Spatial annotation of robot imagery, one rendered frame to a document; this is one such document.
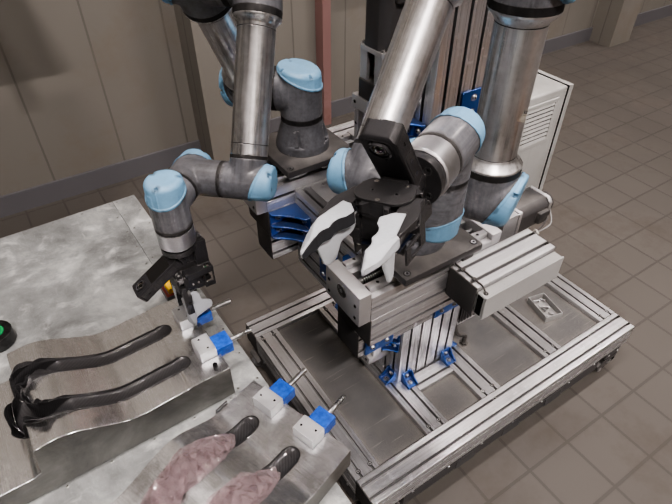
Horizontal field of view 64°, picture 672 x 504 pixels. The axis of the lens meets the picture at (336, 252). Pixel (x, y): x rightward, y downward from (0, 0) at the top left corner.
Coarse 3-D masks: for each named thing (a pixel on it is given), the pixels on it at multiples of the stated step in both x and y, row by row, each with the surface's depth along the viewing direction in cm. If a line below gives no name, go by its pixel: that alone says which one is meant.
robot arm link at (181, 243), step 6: (192, 228) 106; (156, 234) 104; (186, 234) 105; (192, 234) 106; (162, 240) 104; (168, 240) 104; (174, 240) 104; (180, 240) 104; (186, 240) 105; (192, 240) 107; (162, 246) 106; (168, 246) 105; (174, 246) 105; (180, 246) 105; (186, 246) 106; (174, 252) 106
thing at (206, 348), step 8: (248, 328) 120; (200, 336) 115; (208, 336) 115; (216, 336) 117; (224, 336) 117; (232, 336) 118; (240, 336) 118; (192, 344) 115; (200, 344) 113; (208, 344) 113; (216, 344) 115; (224, 344) 115; (232, 344) 116; (200, 352) 112; (208, 352) 112; (216, 352) 114; (224, 352) 116; (200, 360) 114; (208, 360) 114
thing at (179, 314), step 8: (216, 304) 125; (224, 304) 126; (176, 312) 120; (184, 312) 120; (208, 312) 122; (176, 320) 121; (184, 320) 119; (200, 320) 122; (208, 320) 123; (184, 328) 120
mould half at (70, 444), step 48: (96, 336) 119; (192, 336) 119; (0, 384) 113; (48, 384) 104; (96, 384) 108; (192, 384) 109; (0, 432) 104; (48, 432) 96; (96, 432) 100; (144, 432) 108; (0, 480) 97; (48, 480) 99
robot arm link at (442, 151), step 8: (424, 136) 69; (432, 136) 68; (416, 144) 67; (424, 144) 66; (432, 144) 66; (440, 144) 67; (448, 144) 67; (424, 152) 66; (432, 152) 65; (440, 152) 66; (448, 152) 67; (456, 152) 68; (440, 160) 65; (448, 160) 66; (456, 160) 68; (448, 168) 66; (456, 168) 68; (448, 176) 66; (456, 176) 69; (448, 184) 67
